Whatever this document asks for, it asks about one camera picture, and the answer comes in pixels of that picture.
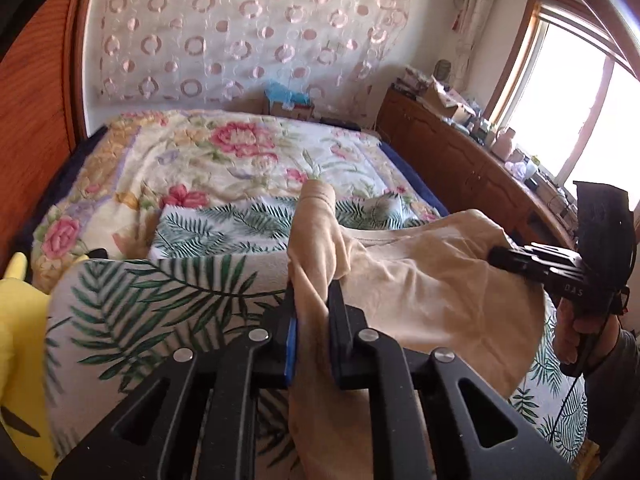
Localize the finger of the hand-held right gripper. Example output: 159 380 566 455
487 243 582 282

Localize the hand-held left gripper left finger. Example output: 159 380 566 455
50 280 301 480

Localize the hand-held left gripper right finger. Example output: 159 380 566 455
327 280 576 480

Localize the beige printed t-shirt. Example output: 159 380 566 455
287 180 546 480

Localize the person's right forearm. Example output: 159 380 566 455
582 317 640 461

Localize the person's right hand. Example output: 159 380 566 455
552 292 581 367

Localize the beige thermos jug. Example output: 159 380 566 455
492 127 516 158

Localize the long wooden cabinet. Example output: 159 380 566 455
375 87 586 251

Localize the navy blue bed sheet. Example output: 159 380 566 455
382 142 451 218

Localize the palm leaf printed blanket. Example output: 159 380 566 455
45 195 588 480

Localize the wooden framed window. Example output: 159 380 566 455
482 0 640 196

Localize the open cardboard box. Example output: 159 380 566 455
420 77 476 118

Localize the floral quilt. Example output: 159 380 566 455
30 110 441 296

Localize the small cardboard box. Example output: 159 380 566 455
270 97 318 121

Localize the white bundled drape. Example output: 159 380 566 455
452 0 501 61

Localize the circle patterned sheer curtain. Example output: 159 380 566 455
97 0 436 111

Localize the wooden slatted wardrobe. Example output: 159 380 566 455
0 0 96 271

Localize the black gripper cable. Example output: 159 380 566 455
547 285 631 446

